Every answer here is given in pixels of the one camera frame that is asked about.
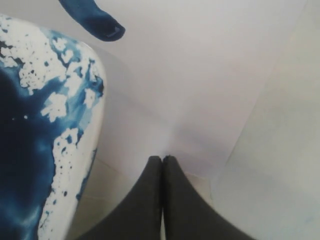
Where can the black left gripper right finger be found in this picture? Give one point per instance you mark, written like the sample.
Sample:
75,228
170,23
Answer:
187,216

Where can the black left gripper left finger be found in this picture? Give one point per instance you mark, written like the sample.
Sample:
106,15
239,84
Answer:
139,215

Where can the black paintbrush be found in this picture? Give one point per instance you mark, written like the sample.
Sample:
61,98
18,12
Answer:
94,20

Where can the white square paint dish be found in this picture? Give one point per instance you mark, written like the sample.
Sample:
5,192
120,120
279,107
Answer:
52,95

